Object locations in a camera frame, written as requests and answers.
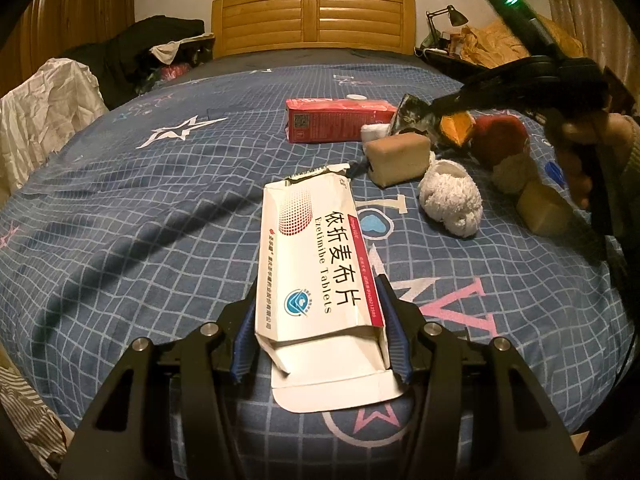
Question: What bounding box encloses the striped cloth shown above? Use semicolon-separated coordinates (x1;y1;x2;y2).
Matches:
0;365;68;461

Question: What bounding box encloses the red ball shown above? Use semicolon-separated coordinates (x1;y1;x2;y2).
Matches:
472;114;531;166

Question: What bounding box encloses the red carton box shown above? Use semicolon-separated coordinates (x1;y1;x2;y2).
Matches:
285;97;398;143

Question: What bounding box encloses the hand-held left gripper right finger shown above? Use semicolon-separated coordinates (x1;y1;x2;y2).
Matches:
375;275;586;480

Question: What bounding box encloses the dark wooden desk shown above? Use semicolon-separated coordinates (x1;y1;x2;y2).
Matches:
415;45;501;81

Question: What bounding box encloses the wrinkled white cloth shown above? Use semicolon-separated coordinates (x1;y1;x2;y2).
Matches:
0;57;110;191

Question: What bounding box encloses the white medicine box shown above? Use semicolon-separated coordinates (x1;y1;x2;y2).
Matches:
254;162;416;415

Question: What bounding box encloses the grey bed sheet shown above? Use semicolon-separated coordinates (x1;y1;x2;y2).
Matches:
175;52;451;83

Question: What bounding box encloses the small white roll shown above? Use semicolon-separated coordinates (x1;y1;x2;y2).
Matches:
361;122;396;142

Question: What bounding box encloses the brown rectangular block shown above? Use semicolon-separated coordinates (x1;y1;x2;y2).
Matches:
362;132;432;188

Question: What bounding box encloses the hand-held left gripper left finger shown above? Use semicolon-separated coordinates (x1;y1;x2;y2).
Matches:
59;295;261;480

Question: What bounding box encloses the orange cloth cover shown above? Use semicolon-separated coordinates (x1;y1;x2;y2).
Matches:
457;15;586;68

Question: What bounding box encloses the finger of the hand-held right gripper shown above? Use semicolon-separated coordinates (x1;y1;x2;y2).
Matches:
430;87;523;113
462;62;523;92

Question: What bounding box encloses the tan rectangular block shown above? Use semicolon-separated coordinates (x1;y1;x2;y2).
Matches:
516;180;576;236

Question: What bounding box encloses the white sock ball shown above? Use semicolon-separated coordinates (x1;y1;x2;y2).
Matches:
417;159;483;238

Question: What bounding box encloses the brown wooden wardrobe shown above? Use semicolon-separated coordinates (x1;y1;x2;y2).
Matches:
0;0;136;96

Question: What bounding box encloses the light wooden headboard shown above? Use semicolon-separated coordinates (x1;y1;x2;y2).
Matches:
211;0;417;58

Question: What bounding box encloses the black clothes pile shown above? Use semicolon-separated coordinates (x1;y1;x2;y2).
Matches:
62;15;213;111

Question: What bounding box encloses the person's right hand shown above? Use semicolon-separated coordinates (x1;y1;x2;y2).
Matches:
552;110;603;211

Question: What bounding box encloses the orange wrapper piece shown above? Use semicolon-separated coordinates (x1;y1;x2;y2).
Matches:
439;111;475;147

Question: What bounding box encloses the black desk lamp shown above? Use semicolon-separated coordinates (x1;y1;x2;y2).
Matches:
426;5;470;48

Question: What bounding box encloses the cream garment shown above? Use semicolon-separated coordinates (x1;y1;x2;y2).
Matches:
150;37;188;65

